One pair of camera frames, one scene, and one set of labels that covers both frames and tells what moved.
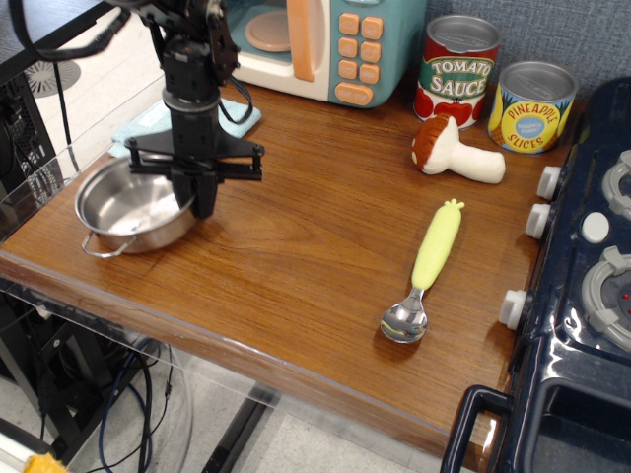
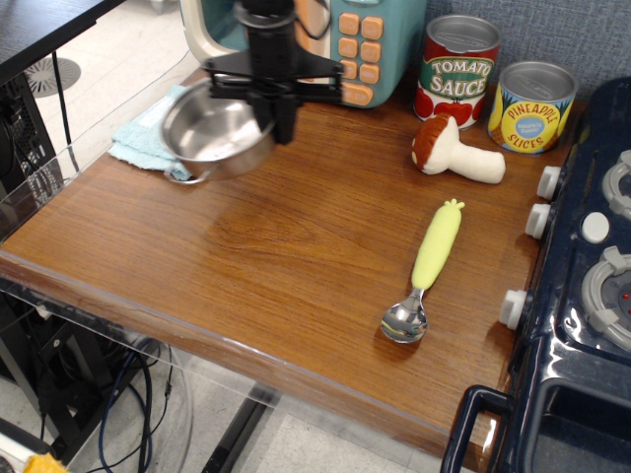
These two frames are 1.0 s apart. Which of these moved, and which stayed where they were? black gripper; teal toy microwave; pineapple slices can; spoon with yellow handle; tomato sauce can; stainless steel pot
Moved: stainless steel pot; black gripper
Stayed: spoon with yellow handle; tomato sauce can; pineapple slices can; teal toy microwave
